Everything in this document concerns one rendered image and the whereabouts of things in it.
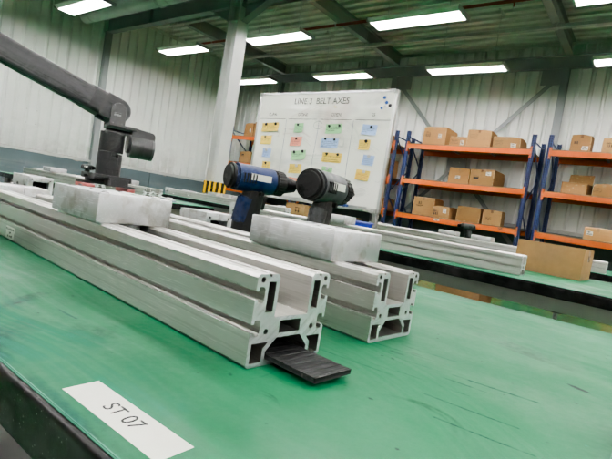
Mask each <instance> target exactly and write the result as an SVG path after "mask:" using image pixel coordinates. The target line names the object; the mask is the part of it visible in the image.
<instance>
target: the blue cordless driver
mask: <svg viewBox="0 0 612 459"><path fill-rule="evenodd" d="M223 183H224V185H225V186H226V188H228V189H235V190H240V191H242V193H241V195H238V196H237V199H236V203H235V206H234V209H233V212H232V215H231V219H232V220H233V221H232V224H231V228H232V229H235V230H243V231H247V232H250V227H251V222H252V215H253V214H256V215H260V211H261V210H264V207H265V203H266V200H267V199H266V198H265V197H264V196H265V195H268V196H269V195H272V196H278V197H279V196H282V195H283V194H285V193H293V192H295V190H296V181H295V180H293V179H291V178H289V177H287V176H286V174H285V173H284V172H280V171H276V170H274V169H270V168H262V167H257V166H252V165H248V164H243V163H239V162H237V163H235V162H230V163H229V164H228V165H227V166H226V167H225V169H224V172H223Z"/></svg>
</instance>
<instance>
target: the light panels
mask: <svg viewBox="0 0 612 459"><path fill-rule="evenodd" d="M610 2H612V0H576V5H577V6H581V5H594V4H603V3H610ZM109 5H110V4H108V3H105V2H103V1H101V0H86V1H84V2H81V3H77V4H74V5H69V6H66V7H62V8H59V9H60V10H62V11H65V12H67V13H69V14H71V15H77V14H81V13H85V12H87V11H91V10H95V9H98V8H101V7H105V6H109ZM460 20H465V19H464V17H463V16H462V15H461V13H460V12H459V11H456V12H450V13H442V14H436V15H423V16H416V17H409V18H402V19H395V20H388V21H382V22H374V23H371V24H372V25H374V26H375V27H376V28H377V29H379V30H384V29H392V28H400V27H407V26H421V25H430V24H437V23H444V22H452V21H460ZM302 39H309V37H308V36H306V35H305V34H303V33H302V32H299V33H293V34H286V35H279V36H266V37H259V38H252V39H247V40H246V41H248V42H250V43H252V44H253V45H255V46H256V45H264V44H271V43H279V42H287V41H294V40H302ZM204 51H209V50H207V49H204V48H202V47H200V46H192V47H184V48H178V49H170V50H164V51H159V52H162V53H164V54H166V55H169V56H174V55H181V54H188V53H197V52H204ZM595 64H596V66H612V59H608V60H595ZM428 71H429V72H430V73H431V74H433V75H444V74H462V73H481V72H499V71H506V70H505V69H504V68H503V66H481V67H465V68H449V69H434V70H428ZM315 77H316V78H318V79H319V80H336V79H355V78H371V77H370V76H368V75H367V74H354V75H338V76H315ZM263 83H276V82H274V81H272V80H270V79H259V80H243V81H240V85H245V84H263Z"/></svg>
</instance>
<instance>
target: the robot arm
mask: <svg viewBox="0 0 612 459"><path fill-rule="evenodd" d="M0 63H1V64H3V65H5V66H7V67H9V68H11V69H13V70H14V71H15V72H17V73H19V74H21V75H23V76H25V77H27V78H29V79H31V80H33V81H35V82H36V83H37V84H39V85H41V86H43V87H46V88H47V89H49V90H51V91H53V92H55V93H57V94H58V95H59V96H61V97H64V98H66V99H68V100H69V101H71V102H73V103H74V104H76V105H78V106H79V107H81V108H83V109H84V110H85V111H87V112H89V113H91V114H93V115H94V116H95V117H96V118H98V119H100V120H102V121H104V126H103V128H105V130H100V137H99V143H98V152H97V163H96V169H95V173H93V172H86V171H81V177H85V179H79V178H76V183H75V184H76V185H78V186H86V187H92V188H94V187H95V185H94V184H91V183H95V184H101V185H106V186H111V187H116V190H119V191H125V192H129V193H135V188H133V187H129V186H128V184H132V178H121V177H120V170H121V164H122V155H123V151H124V145H125V153H127V157H128V158H137V159H143V160H147V161H151V160H152V159H153V157H154V154H155V148H156V142H155V140H156V137H155V135H154V134H152V133H150V132H146V131H143V130H140V129H138V128H134V127H127V126H125V125H126V121H127V120H128V119H129V118H130V115H131V109H130V106H129V104H128V103H127V102H126V101H125V100H123V99H121V98H120V97H117V96H115V95H114V94H112V93H110V92H109V93H108V92H107V91H105V90H104V89H102V88H100V87H97V86H95V85H93V84H90V83H88V82H87V81H85V80H83V79H82V78H80V77H78V76H76V75H74V74H72V73H71V72H69V71H67V70H65V69H64V68H63V67H61V66H59V65H57V64H55V63H53V62H52V61H50V60H48V59H46V58H45V57H43V56H41V55H39V54H38V53H36V52H35V51H33V50H31V49H29V48H28V47H26V46H23V45H22V44H20V43H18V42H16V41H15V40H14V39H12V38H10V37H9V36H6V35H5V34H3V33H1V32H0ZM125 139H126V144H125ZM119 154H121V155H119Z"/></svg>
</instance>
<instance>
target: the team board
mask: <svg viewBox="0 0 612 459"><path fill-rule="evenodd" d="M400 93H401V91H400V90H399V89H396V88H391V89H378V90H350V91H322V92H292V93H262V94H261V95H260V107H259V114H258V119H257V126H256V132H255V138H254V144H253V150H252V156H251V163H250V164H251V165H252V166H257V167H262V168H270V169H274V170H276V171H280V172H284V173H285V174H286V176H287V177H289V178H290V179H293V180H295V181H296V180H297V177H298V176H299V175H300V173H301V172H302V171H303V170H305V169H306V168H317V169H320V170H324V171H327V172H330V173H332V174H336V175H339V176H342V177H343V178H346V179H348V180H349V181H350V182H351V183H352V187H353V190H354V194H355V196H353V198H352V199H350V201H349V202H347V204H343V205H340V206H339V205H338V207H337V208H340V209H351V210H358V211H363V212H370V213H372V219H371V223H373V225H372V229H377V223H378V218H379V214H380V213H381V207H382V202H383V192H384V186H385V180H386V175H387V169H388V164H389V158H390V153H391V147H392V142H393V132H394V126H395V120H396V115H397V109H398V104H399V97H400ZM264 197H269V198H275V199H286V200H292V201H299V202H304V203H311V204H312V203H313V201H309V200H307V199H303V198H302V197H301V196H300V195H299V194H298V192H297V189H296V190H295V192H293V193H285V194H283V195H282V196H279V197H278V196H272V195H269V196H268V195H265V196H264Z"/></svg>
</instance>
